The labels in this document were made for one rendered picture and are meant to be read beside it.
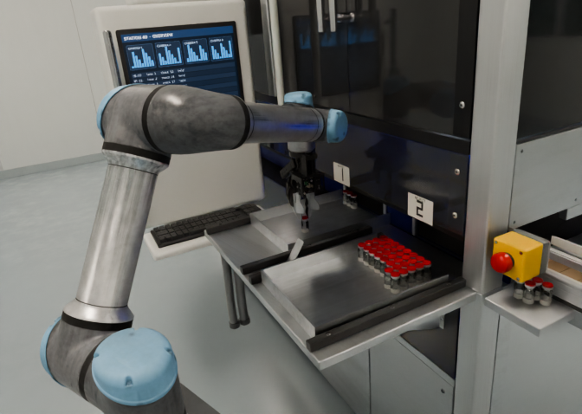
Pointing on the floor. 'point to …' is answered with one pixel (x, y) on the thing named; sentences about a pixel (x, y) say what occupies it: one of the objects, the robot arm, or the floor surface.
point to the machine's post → (490, 177)
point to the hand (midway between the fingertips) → (303, 214)
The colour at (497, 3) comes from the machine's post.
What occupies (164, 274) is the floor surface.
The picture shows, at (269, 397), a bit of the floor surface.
